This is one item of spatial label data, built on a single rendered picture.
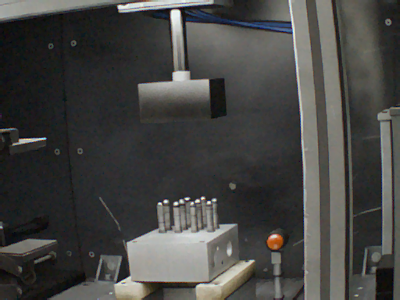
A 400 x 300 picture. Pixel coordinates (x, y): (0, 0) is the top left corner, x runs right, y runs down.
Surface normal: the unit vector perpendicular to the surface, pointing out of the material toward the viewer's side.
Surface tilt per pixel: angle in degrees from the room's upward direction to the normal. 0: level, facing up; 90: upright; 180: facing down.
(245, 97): 90
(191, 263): 90
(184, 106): 90
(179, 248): 90
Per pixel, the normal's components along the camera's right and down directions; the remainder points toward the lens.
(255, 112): -0.32, 0.07
